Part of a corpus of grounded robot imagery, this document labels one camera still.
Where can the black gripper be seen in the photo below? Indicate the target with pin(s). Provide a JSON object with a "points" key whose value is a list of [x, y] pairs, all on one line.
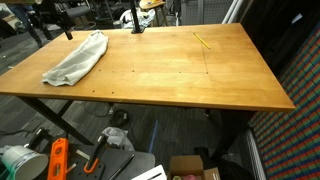
{"points": [[55, 15]]}

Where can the white terry towel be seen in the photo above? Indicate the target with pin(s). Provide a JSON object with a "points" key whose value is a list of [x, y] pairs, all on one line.
{"points": [[78, 61]]}

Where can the black office chair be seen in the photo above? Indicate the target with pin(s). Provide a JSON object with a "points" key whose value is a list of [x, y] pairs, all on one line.
{"points": [[78, 11]]}

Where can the white crumpled cloth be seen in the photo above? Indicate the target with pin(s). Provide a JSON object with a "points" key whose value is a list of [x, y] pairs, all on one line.
{"points": [[126, 18]]}

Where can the black metal table leg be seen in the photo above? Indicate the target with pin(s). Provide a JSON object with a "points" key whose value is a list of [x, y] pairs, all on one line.
{"points": [[53, 116], [233, 130]]}

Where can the round wooden side table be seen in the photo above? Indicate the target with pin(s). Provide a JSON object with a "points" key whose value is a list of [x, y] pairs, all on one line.
{"points": [[155, 5]]}

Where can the white plastic bag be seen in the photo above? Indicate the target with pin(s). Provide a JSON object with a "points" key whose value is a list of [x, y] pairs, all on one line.
{"points": [[118, 138]]}

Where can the orange black clamp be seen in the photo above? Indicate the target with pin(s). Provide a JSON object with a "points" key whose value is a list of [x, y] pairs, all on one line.
{"points": [[95, 155]]}

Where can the blue tape strip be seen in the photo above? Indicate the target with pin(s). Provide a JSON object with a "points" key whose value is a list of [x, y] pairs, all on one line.
{"points": [[153, 136]]}

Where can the yellow pencil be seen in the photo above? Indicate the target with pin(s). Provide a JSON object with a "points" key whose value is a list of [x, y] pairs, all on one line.
{"points": [[202, 40]]}

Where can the white bucket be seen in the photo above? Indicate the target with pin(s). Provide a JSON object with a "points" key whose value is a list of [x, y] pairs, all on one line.
{"points": [[23, 163]]}

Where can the black marker pen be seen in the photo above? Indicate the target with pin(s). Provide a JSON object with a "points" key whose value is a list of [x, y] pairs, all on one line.
{"points": [[121, 166]]}

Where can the black perforated board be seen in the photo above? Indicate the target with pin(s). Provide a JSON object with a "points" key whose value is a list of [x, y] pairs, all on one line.
{"points": [[133, 161]]}

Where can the white leaning poles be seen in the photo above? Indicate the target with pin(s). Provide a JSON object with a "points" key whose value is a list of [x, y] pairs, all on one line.
{"points": [[233, 10]]}

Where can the small open cardboard box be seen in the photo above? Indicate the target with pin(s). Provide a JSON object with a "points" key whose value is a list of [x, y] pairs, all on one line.
{"points": [[186, 165]]}

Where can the pink cloth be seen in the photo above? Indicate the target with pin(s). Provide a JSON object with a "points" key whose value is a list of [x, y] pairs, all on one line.
{"points": [[191, 177]]}

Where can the multicoloured patterned backdrop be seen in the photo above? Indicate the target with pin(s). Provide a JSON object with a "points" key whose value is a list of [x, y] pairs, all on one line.
{"points": [[293, 133]]}

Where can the black camera pole stand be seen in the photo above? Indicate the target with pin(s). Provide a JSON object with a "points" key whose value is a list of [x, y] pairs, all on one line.
{"points": [[135, 16]]}

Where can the white aluminium rail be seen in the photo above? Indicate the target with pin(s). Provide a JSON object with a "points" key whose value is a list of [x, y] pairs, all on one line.
{"points": [[255, 156]]}

